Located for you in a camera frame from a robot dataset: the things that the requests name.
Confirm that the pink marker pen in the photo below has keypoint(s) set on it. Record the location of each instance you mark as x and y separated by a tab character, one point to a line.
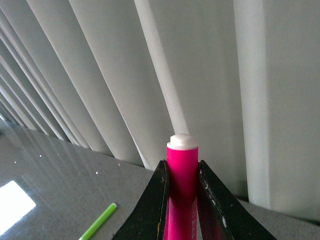
182	160

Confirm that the white pleated curtain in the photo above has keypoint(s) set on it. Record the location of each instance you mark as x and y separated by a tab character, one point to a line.
120	77

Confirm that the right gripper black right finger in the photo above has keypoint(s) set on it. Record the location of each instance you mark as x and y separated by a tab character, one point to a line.
221	215

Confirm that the green marker pen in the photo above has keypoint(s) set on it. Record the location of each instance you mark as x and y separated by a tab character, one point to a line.
99	222

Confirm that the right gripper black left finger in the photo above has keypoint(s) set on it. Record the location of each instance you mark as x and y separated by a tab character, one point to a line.
148	218

